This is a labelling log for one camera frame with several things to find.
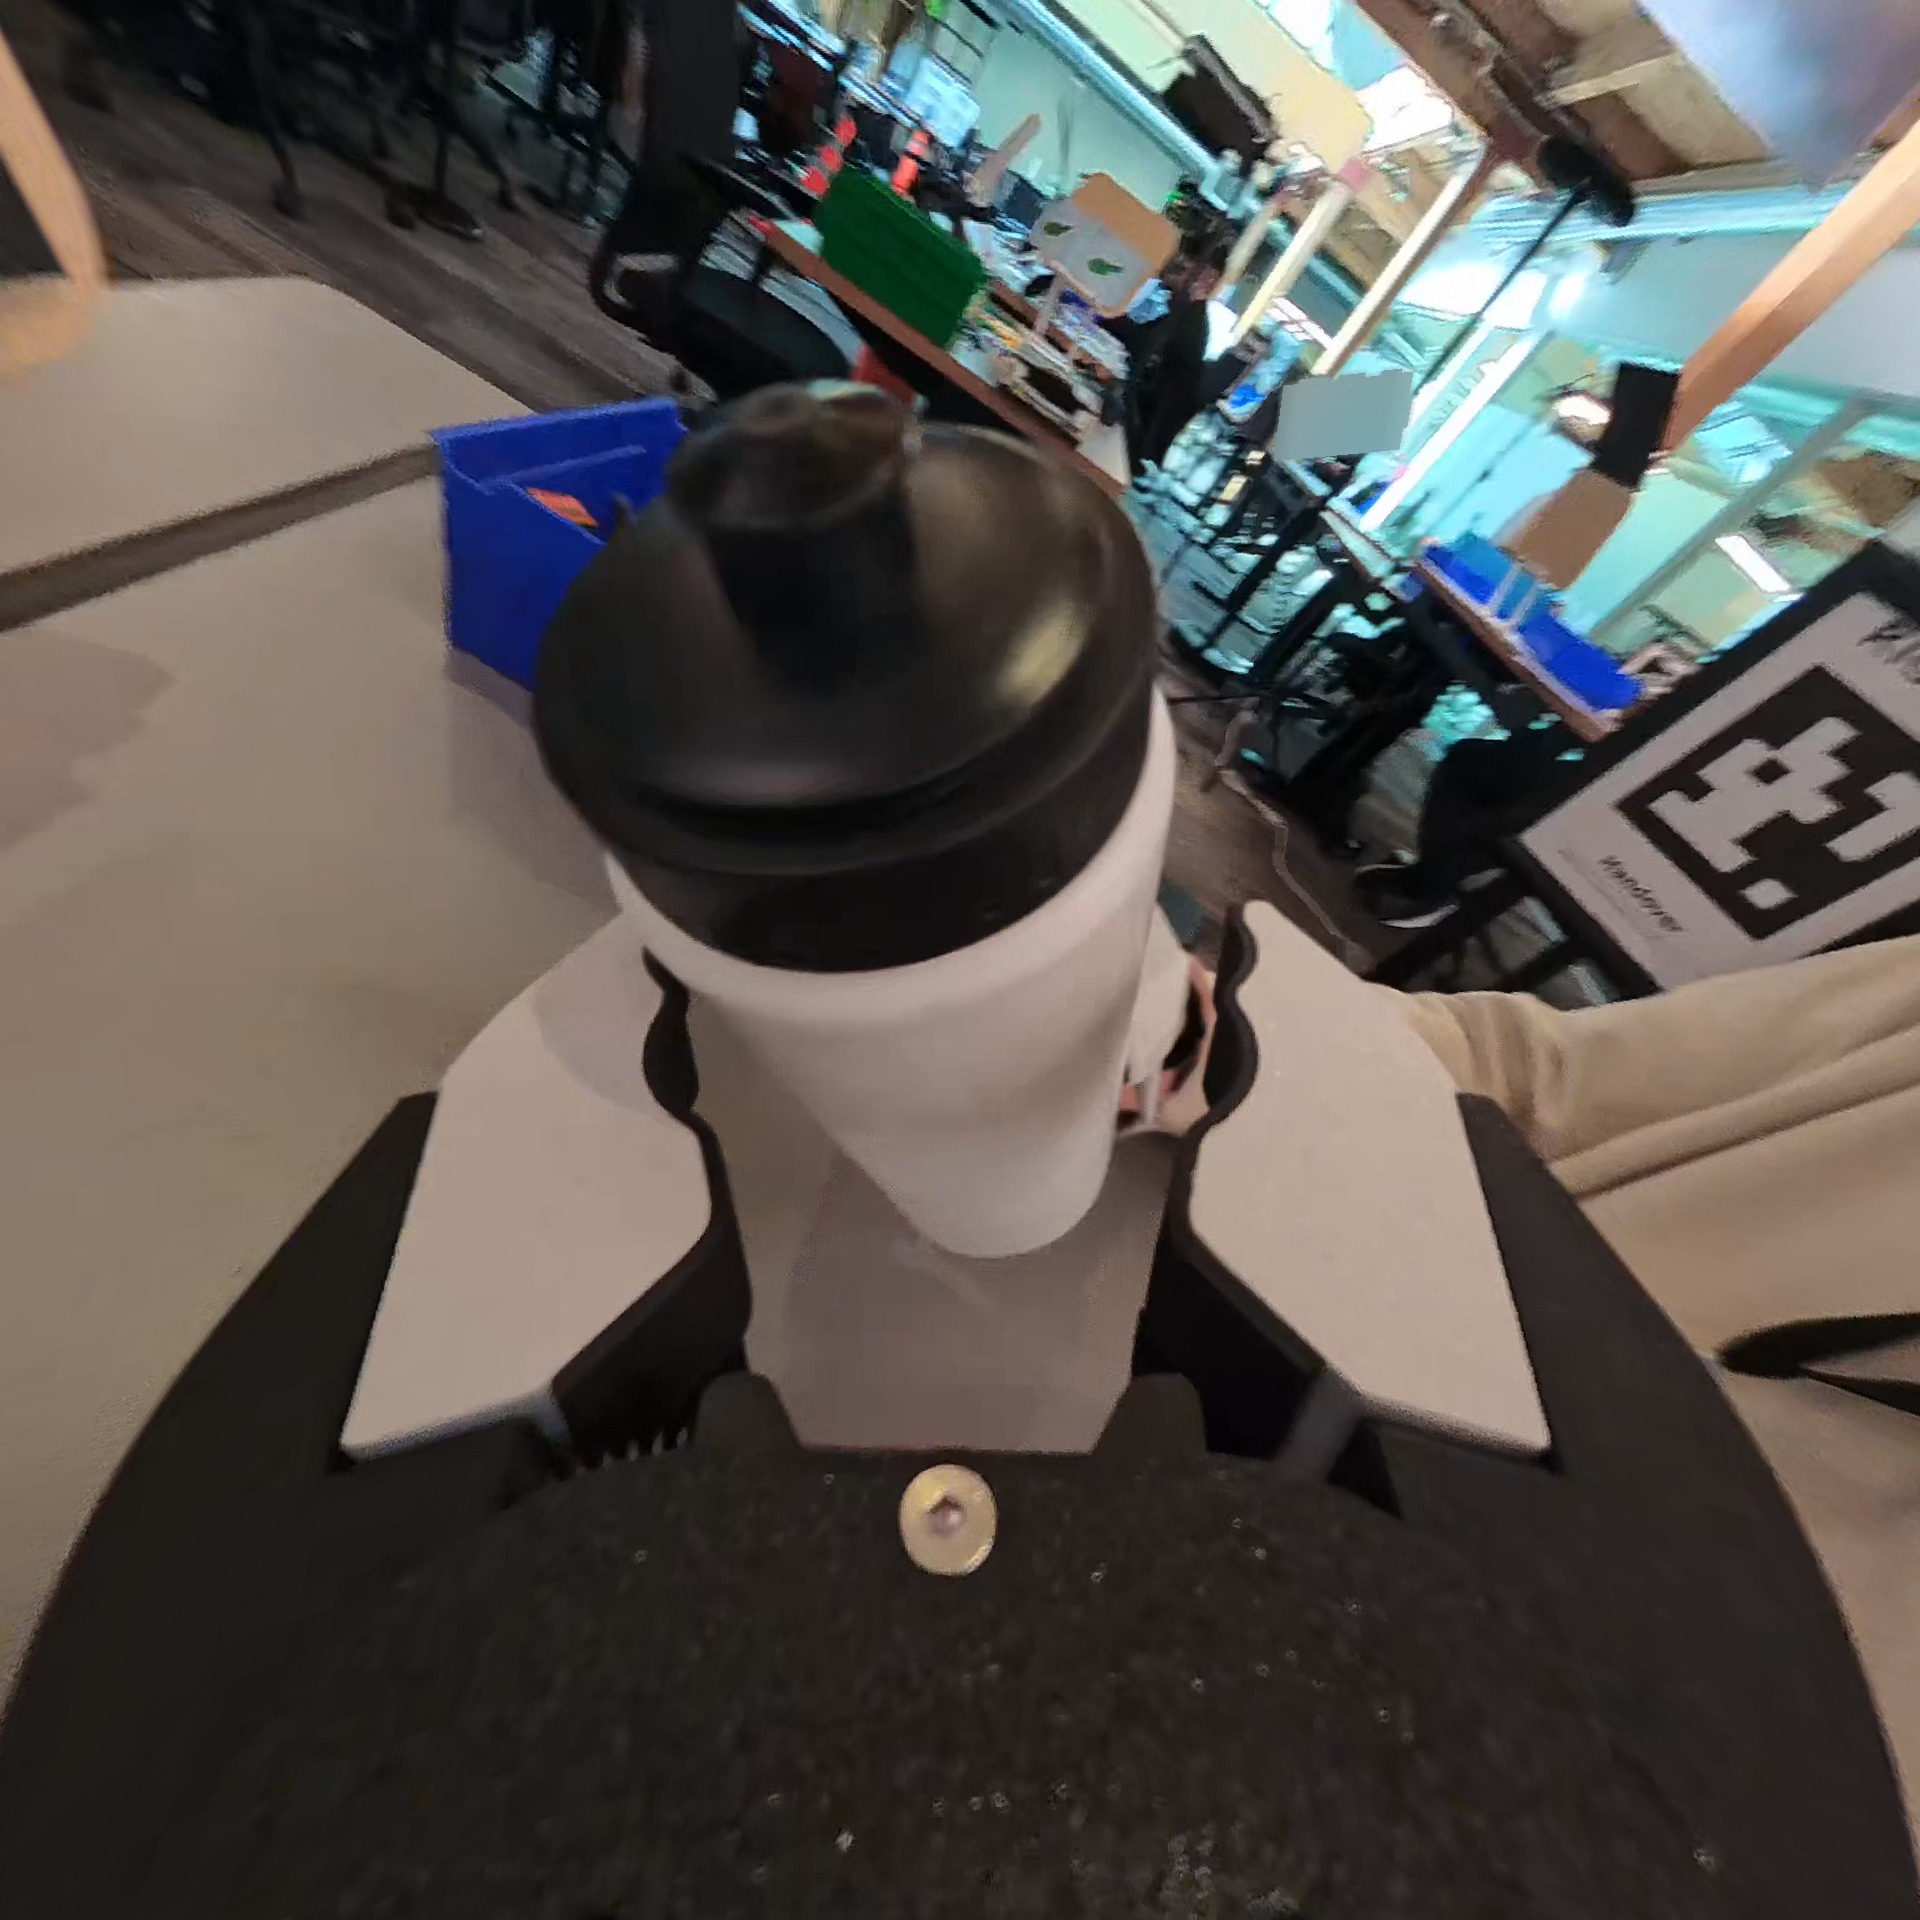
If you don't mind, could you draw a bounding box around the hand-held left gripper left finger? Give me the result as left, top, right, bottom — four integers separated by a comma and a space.
343, 914, 753, 1465

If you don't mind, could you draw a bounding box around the wooden table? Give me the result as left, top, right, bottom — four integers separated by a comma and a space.
747, 211, 1134, 495

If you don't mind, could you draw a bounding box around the stack of green bins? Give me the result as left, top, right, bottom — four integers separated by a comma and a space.
814, 163, 992, 350

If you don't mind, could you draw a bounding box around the grey desk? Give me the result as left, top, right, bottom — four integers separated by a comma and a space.
0, 274, 1186, 1667

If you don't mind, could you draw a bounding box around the row of blue bins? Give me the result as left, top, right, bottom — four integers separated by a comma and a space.
1417, 540, 1643, 707

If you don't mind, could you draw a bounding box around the white bottle with black cap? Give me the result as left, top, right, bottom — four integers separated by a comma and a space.
532, 382, 1202, 1260

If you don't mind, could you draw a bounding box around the cardboard sign with green leaves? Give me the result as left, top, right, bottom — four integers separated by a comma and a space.
1032, 172, 1183, 321

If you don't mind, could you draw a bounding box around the black office chair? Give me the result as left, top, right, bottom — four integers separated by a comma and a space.
590, 0, 857, 399

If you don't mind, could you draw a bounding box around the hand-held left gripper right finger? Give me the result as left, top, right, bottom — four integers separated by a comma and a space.
1161, 901, 1555, 1478

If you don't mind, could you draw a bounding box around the cardboard box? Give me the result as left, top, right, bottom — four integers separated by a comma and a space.
1506, 471, 1634, 589

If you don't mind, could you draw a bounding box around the blue plastic bin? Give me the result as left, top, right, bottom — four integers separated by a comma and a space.
431, 397, 694, 695

